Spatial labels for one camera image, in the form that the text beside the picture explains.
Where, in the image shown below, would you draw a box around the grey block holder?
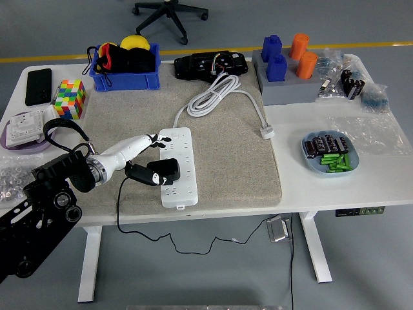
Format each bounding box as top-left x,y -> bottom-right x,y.
251,48 -> 327,107

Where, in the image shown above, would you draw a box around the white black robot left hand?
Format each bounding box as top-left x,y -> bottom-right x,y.
97,132 -> 177,187

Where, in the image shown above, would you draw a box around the purple tray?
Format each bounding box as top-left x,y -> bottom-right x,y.
0,111 -> 55,153

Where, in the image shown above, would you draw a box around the blue plastic bin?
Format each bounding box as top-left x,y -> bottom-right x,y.
88,43 -> 161,92

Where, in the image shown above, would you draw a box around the orange cylinder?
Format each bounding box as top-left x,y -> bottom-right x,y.
288,33 -> 310,61
296,50 -> 319,80

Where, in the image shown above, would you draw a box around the clear bag of metal parts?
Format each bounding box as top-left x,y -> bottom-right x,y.
314,76 -> 349,103

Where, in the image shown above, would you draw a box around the black office chair base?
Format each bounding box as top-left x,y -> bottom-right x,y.
131,0 -> 210,46

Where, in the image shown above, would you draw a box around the white wall socket panel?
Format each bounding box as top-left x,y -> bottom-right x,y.
6,110 -> 45,145

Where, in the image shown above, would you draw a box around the blue plastic block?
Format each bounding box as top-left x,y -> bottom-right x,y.
261,34 -> 283,63
266,54 -> 288,82

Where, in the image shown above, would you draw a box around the black floor cable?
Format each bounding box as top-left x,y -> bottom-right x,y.
289,212 -> 295,310

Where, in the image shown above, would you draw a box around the light blue plate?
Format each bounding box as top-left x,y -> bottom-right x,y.
301,130 -> 359,178

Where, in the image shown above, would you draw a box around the yellow ball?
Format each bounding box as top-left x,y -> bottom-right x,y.
119,34 -> 151,52

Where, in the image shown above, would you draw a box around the black drawstring pouch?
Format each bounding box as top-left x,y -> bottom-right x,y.
86,42 -> 157,87

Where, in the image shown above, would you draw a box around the empty clear plastic bag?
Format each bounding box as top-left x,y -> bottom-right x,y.
327,112 -> 413,156

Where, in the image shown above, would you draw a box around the beige mat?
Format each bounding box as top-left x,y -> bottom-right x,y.
79,61 -> 283,216

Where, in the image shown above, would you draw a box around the black plug adapter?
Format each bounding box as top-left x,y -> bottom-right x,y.
146,157 -> 181,181

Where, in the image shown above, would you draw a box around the black electronic device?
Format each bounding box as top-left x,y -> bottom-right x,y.
174,50 -> 249,81

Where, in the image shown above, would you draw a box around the white power strip cable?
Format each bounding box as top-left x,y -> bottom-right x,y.
173,72 -> 276,140

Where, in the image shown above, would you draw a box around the bag of black capacitors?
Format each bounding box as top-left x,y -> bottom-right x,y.
340,68 -> 367,101

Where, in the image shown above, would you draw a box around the clear bag of blue components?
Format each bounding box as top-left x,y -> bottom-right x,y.
358,83 -> 393,114
316,47 -> 345,77

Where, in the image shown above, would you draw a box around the black smartphone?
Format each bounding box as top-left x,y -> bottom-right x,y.
25,68 -> 53,107

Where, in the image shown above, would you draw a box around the white table leg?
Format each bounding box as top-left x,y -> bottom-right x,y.
77,225 -> 104,304
298,211 -> 333,284

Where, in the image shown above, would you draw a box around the black table control panel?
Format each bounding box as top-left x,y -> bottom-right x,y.
334,205 -> 386,218

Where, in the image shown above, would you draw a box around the white power strip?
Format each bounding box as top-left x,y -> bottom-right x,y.
159,127 -> 199,209

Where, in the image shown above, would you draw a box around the white cover plate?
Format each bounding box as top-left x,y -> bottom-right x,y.
41,105 -> 61,143

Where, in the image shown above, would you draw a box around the thin black adapter cord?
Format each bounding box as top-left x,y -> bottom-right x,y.
116,176 -> 279,256

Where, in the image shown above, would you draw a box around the silver floor box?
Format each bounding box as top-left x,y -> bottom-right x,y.
266,216 -> 294,243

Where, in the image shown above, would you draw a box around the colourful puzzle cube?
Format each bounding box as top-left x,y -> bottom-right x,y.
54,79 -> 87,120

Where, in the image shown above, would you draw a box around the black capacitor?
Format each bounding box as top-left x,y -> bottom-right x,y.
323,135 -> 338,153
312,136 -> 327,154
304,140 -> 319,159
335,136 -> 351,154

